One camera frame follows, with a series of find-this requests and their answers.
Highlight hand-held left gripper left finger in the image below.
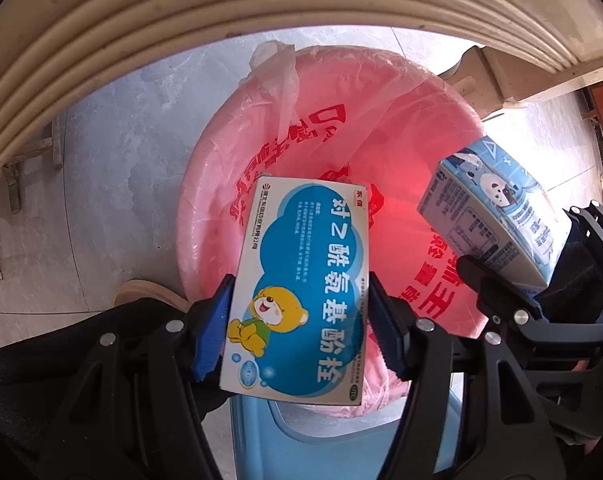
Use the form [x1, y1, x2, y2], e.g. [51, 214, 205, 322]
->
[42, 273, 238, 480]

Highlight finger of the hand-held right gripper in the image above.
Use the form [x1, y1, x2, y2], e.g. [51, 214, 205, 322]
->
[564, 201, 603, 321]
[455, 255, 603, 442]

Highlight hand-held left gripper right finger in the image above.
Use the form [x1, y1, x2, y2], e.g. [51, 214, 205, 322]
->
[367, 274, 567, 480]

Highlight blue cartoon milk carton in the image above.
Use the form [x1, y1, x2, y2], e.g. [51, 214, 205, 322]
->
[417, 135, 573, 295]

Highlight blue bear-print medicine box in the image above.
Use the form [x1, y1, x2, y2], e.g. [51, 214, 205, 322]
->
[218, 176, 373, 407]

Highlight pink plastic bin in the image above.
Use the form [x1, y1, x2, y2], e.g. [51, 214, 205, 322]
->
[176, 42, 487, 418]

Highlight person's right leg black pants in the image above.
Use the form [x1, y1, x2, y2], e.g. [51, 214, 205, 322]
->
[534, 217, 603, 323]

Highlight person's leg black pants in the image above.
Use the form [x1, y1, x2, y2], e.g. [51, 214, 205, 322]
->
[0, 299, 232, 480]
[534, 217, 603, 323]

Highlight blue plastic stool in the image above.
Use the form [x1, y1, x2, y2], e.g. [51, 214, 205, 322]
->
[230, 390, 462, 480]

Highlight person's left leg black pants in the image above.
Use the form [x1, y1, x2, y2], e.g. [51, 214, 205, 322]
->
[0, 299, 232, 480]

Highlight small wooden stool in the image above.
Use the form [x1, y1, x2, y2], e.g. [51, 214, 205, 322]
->
[2, 119, 65, 214]

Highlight cream wooden table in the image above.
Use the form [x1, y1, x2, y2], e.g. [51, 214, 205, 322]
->
[0, 0, 603, 191]

